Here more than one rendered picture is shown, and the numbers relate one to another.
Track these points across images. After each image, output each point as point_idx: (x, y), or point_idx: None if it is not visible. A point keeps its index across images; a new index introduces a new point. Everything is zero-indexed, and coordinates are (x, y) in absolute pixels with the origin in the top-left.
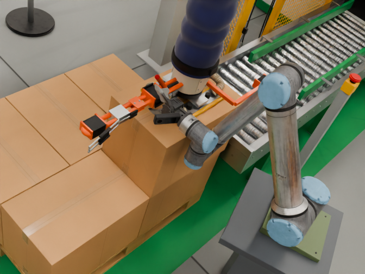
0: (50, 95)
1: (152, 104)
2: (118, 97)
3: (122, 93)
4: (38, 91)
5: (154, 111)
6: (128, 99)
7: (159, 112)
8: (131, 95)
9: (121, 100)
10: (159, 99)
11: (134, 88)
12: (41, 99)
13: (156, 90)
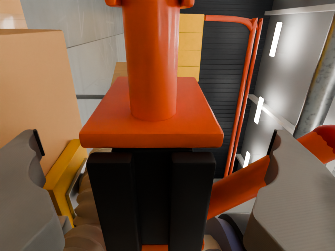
0: (5, 24)
1: (138, 124)
2: (57, 47)
3: (67, 74)
4: (15, 14)
5: (23, 169)
6: (49, 80)
7: (35, 234)
8: (60, 101)
9: (48, 53)
10: (204, 189)
11: (77, 122)
12: (0, 5)
13: (284, 139)
